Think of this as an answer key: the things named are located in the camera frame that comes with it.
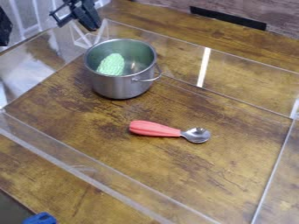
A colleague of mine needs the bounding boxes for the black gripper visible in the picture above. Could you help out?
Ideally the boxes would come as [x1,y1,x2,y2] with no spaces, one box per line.
[50,0,102,32]

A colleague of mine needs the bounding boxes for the green bitter gourd toy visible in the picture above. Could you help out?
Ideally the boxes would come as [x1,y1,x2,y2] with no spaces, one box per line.
[96,53,126,76]

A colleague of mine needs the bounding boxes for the silver metal pot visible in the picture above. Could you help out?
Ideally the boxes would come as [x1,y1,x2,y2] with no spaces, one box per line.
[84,38,163,100]

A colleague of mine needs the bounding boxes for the blue object at corner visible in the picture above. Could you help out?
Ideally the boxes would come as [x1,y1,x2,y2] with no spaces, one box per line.
[23,212,58,224]

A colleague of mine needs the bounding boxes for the clear acrylic barrier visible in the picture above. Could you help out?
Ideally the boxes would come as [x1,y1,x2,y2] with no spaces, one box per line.
[0,20,299,224]

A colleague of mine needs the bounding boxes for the black strip on wall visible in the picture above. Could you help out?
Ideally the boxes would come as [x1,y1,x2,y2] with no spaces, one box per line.
[190,6,267,31]

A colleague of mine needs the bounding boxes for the red handled metal spoon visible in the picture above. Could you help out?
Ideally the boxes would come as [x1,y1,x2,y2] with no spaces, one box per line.
[128,120,211,144]

